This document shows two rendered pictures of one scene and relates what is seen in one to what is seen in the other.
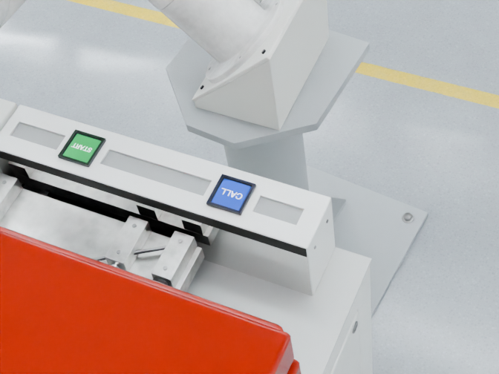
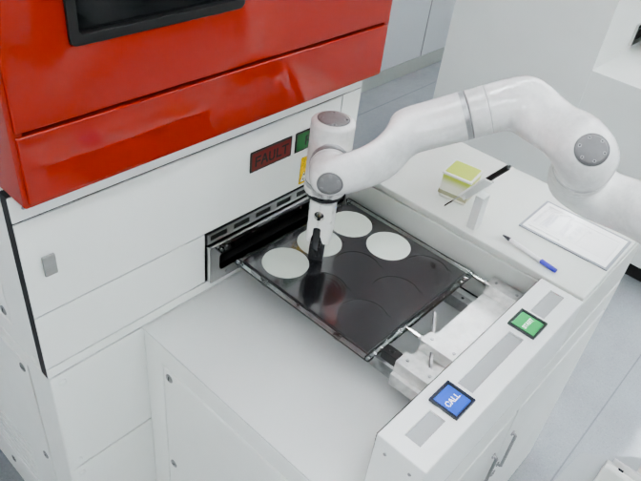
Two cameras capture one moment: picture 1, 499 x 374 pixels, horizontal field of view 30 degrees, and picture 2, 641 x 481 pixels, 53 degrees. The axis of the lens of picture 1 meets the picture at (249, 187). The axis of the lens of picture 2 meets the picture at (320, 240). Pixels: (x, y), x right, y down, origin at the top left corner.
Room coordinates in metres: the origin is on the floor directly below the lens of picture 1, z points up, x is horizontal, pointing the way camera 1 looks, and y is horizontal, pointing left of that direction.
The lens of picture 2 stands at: (0.60, -0.68, 1.79)
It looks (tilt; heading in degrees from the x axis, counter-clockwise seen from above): 38 degrees down; 94
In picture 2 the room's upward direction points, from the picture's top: 8 degrees clockwise
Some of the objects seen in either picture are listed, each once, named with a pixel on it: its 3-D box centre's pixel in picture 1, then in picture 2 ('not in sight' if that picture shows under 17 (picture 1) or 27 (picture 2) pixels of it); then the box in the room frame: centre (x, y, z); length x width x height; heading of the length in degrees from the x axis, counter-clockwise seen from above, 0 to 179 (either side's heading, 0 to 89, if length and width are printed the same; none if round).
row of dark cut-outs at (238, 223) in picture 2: not in sight; (282, 200); (0.42, 0.50, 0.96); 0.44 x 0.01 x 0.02; 56
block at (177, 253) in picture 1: (174, 259); (417, 373); (0.75, 0.13, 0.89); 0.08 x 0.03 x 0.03; 146
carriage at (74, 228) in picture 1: (90, 238); (459, 342); (0.83, 0.26, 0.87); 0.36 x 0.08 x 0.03; 56
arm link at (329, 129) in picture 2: not in sight; (329, 150); (0.51, 0.40, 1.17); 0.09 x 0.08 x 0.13; 98
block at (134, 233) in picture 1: (128, 243); (441, 351); (0.79, 0.20, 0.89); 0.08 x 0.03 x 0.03; 146
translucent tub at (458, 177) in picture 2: not in sight; (460, 182); (0.81, 0.65, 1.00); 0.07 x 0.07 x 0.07; 65
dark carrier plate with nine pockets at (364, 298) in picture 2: not in sight; (356, 267); (0.60, 0.40, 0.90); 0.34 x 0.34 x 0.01; 56
